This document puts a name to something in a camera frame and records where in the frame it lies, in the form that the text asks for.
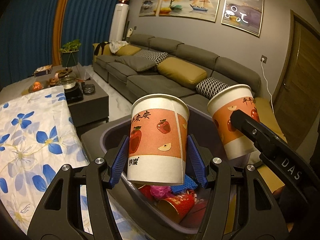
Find glass teapot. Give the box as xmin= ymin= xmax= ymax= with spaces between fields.
xmin=58 ymin=69 xmax=77 ymax=90

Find orange curtain strip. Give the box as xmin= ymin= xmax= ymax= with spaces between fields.
xmin=52 ymin=0 xmax=68 ymax=66

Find pink plastic bag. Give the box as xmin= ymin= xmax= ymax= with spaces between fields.
xmin=151 ymin=185 xmax=173 ymax=200

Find wooden door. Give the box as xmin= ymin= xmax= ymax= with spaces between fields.
xmin=273 ymin=11 xmax=319 ymax=150

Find mustard cushion far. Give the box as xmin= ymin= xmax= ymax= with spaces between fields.
xmin=115 ymin=45 xmax=141 ymax=56

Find purple right painting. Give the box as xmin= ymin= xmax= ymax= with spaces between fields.
xmin=221 ymin=0 xmax=264 ymax=37

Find potted green plant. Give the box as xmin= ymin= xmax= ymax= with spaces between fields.
xmin=60 ymin=39 xmax=81 ymax=68

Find box on coffee table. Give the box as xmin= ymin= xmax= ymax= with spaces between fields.
xmin=33 ymin=64 xmax=53 ymax=76

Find mustard cushion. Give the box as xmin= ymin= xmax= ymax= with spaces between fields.
xmin=115 ymin=45 xmax=141 ymax=56
xmin=157 ymin=57 xmax=207 ymax=89

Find grey sectional sofa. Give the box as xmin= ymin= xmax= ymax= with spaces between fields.
xmin=92 ymin=34 xmax=285 ymax=139

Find blue foam fruit net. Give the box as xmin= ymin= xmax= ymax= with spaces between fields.
xmin=170 ymin=175 xmax=198 ymax=194

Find small left painting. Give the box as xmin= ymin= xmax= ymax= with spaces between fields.
xmin=139 ymin=0 xmax=159 ymax=17

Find sailboat tree painting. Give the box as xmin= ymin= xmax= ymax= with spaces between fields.
xmin=158 ymin=0 xmax=220 ymax=22

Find dark coffee table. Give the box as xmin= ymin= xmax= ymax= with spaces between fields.
xmin=21 ymin=64 xmax=110 ymax=131

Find patterned cushion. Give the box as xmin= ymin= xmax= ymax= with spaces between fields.
xmin=134 ymin=49 xmax=168 ymax=65
xmin=196 ymin=77 xmax=229 ymax=99

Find white apple paper cup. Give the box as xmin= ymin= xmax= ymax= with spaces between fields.
xmin=207 ymin=84 xmax=260 ymax=160

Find patterned cushion near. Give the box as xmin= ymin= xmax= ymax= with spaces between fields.
xmin=196 ymin=77 xmax=229 ymax=99

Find orange fruit bowl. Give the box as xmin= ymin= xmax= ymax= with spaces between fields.
xmin=28 ymin=81 xmax=49 ymax=93

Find patterned cushion far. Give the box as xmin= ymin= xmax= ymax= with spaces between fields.
xmin=134 ymin=49 xmax=168 ymax=65

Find mustard cushion near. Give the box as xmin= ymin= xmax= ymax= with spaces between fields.
xmin=157 ymin=57 xmax=207 ymax=89

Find blue window curtain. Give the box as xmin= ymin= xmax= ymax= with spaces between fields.
xmin=1 ymin=0 xmax=118 ymax=88

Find grey trash bin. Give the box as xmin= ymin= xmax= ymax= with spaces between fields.
xmin=98 ymin=105 xmax=227 ymax=239

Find white cloth on sofa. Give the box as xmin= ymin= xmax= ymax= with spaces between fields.
xmin=109 ymin=41 xmax=129 ymax=54

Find floral blue tablecloth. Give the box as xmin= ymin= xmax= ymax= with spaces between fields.
xmin=0 ymin=85 xmax=151 ymax=240

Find red gold paper cup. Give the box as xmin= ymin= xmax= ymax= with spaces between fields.
xmin=138 ymin=185 xmax=155 ymax=202

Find grey cushion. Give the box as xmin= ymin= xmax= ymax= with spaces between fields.
xmin=115 ymin=55 xmax=157 ymax=72

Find white charging cable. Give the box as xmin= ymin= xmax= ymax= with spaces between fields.
xmin=260 ymin=58 xmax=275 ymax=114

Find white standing air conditioner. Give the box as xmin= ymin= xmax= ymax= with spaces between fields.
xmin=108 ymin=3 xmax=129 ymax=42

